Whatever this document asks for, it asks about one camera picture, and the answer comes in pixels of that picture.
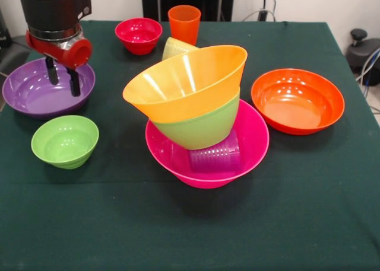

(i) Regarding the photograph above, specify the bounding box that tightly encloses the yellow bowl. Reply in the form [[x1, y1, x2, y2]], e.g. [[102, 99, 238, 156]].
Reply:
[[122, 44, 249, 124]]

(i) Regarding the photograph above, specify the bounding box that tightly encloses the purple cup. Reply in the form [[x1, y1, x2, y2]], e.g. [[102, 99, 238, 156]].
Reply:
[[187, 128, 242, 173]]

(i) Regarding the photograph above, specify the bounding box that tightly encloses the small green bowl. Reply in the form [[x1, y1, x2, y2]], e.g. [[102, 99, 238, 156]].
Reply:
[[30, 114, 100, 170]]

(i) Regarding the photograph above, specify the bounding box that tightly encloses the orange bowl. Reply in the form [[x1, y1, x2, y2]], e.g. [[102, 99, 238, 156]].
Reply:
[[251, 68, 346, 135]]

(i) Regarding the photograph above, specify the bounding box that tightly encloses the grey blue cable bundle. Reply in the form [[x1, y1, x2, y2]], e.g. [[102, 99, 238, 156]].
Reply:
[[356, 47, 380, 88]]

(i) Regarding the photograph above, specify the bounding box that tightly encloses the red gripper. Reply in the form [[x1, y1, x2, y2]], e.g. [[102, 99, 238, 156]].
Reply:
[[25, 30, 94, 98]]

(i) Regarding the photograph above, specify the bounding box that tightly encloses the yellow cup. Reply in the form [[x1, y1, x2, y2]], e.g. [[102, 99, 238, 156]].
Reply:
[[161, 36, 201, 61]]

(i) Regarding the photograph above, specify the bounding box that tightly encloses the dark green tablecloth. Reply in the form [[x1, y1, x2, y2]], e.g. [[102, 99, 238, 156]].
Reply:
[[0, 20, 380, 271]]

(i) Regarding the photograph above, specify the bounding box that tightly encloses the orange cup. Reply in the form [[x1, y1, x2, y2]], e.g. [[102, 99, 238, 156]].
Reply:
[[167, 5, 202, 46]]

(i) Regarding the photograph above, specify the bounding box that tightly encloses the black round equipment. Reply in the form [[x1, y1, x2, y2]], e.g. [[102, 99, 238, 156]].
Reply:
[[346, 28, 380, 74]]

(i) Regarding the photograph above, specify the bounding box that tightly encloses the pink bowl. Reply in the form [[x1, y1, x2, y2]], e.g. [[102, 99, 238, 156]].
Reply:
[[145, 98, 270, 190]]

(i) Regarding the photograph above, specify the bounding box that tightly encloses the red bowl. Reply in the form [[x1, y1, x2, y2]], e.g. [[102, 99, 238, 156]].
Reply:
[[115, 17, 163, 56]]

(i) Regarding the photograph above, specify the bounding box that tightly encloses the large green bowl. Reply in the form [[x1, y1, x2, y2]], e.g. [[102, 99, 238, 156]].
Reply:
[[151, 91, 241, 151]]

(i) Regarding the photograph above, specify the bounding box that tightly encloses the purple bowl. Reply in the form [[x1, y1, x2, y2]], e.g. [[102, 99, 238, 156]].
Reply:
[[1, 57, 96, 120]]

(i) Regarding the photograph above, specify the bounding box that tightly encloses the thin grey cable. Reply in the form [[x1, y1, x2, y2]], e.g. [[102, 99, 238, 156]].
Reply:
[[239, 9, 278, 23]]

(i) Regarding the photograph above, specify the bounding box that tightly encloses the dark grey chair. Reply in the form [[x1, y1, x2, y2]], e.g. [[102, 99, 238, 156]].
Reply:
[[0, 7, 33, 79]]

